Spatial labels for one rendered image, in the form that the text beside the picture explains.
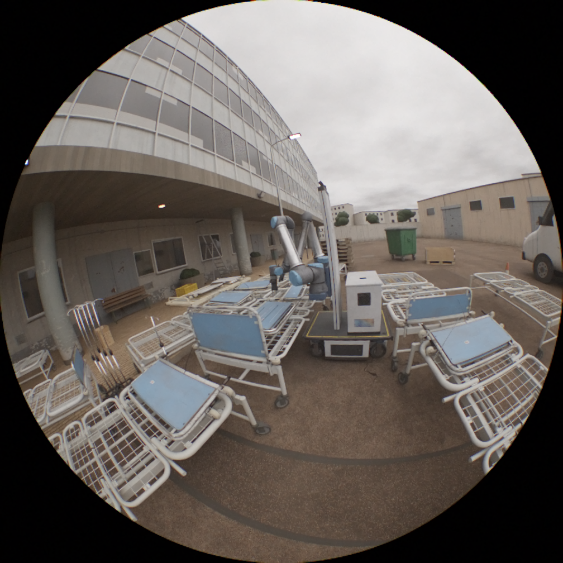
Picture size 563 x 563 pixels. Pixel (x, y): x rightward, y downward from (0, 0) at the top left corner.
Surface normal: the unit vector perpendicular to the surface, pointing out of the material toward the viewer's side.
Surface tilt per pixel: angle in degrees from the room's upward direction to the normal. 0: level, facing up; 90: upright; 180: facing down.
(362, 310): 90
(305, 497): 0
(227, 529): 0
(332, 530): 0
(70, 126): 90
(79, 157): 90
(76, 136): 90
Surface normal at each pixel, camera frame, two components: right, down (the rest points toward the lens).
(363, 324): -0.38, 0.25
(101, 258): 0.93, -0.07
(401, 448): -0.15, -0.97
